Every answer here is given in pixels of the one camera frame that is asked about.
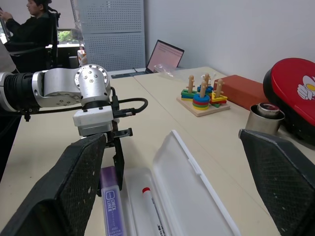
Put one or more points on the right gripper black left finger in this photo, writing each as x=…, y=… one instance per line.
x=61, y=186

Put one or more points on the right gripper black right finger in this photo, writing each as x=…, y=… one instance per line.
x=283, y=177

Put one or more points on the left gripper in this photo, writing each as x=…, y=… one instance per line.
x=96, y=130

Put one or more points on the purple check liner marker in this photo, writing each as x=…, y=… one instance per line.
x=113, y=204

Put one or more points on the white marker with red end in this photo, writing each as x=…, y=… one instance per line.
x=153, y=211

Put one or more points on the translucent white plastic pencil case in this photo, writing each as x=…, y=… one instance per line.
x=187, y=186

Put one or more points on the red black round case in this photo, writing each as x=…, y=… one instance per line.
x=288, y=83

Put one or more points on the stainless steel cylinder cup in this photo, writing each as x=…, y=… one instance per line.
x=263, y=123

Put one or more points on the orange rectangular box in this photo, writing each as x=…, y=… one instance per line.
x=243, y=92

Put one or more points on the green square toy piece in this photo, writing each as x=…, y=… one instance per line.
x=187, y=93

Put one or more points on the wooden peg board toy base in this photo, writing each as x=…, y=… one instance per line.
x=209, y=111

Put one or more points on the yellow triangle toy piece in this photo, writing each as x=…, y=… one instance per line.
x=219, y=98

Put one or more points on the clear plastic bag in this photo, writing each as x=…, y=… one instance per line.
x=169, y=71

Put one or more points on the open laptop with pink screen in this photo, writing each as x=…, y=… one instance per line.
x=165, y=55

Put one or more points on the grey perforated partition panel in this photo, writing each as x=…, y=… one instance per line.
x=113, y=34

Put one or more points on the black office chair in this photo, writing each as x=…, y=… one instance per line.
x=46, y=54

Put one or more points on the seated person in dark clothes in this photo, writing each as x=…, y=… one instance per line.
x=32, y=27

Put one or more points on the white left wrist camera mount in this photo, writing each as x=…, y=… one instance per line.
x=92, y=116

